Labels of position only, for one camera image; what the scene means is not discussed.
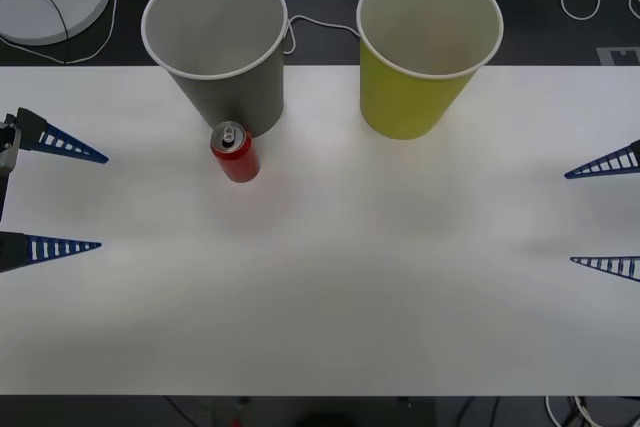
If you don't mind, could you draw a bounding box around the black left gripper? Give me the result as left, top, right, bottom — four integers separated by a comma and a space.
0, 106, 110, 275

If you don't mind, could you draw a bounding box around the grey floor marker plate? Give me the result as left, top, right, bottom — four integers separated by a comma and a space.
595, 46, 640, 67

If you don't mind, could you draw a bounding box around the red drink can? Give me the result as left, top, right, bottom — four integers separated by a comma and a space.
209, 120, 261, 184

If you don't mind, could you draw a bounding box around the white power strip cable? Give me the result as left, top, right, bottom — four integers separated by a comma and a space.
127, 0, 362, 55

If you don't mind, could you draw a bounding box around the white cable bundle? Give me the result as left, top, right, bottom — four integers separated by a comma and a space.
543, 395, 601, 427

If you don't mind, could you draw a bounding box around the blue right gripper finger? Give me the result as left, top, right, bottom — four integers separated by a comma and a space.
564, 139, 640, 180
569, 255, 640, 283

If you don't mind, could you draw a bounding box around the yellow-green plastic waste bin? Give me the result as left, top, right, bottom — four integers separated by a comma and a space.
355, 0, 505, 141

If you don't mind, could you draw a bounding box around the thin black cable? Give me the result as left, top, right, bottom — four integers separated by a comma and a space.
10, 0, 71, 66

